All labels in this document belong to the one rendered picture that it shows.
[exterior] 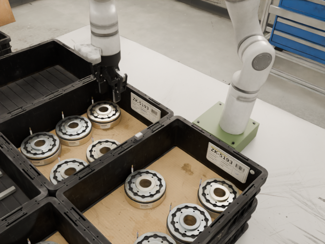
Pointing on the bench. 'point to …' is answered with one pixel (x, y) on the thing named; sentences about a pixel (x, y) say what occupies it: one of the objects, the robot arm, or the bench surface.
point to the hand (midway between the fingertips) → (109, 92)
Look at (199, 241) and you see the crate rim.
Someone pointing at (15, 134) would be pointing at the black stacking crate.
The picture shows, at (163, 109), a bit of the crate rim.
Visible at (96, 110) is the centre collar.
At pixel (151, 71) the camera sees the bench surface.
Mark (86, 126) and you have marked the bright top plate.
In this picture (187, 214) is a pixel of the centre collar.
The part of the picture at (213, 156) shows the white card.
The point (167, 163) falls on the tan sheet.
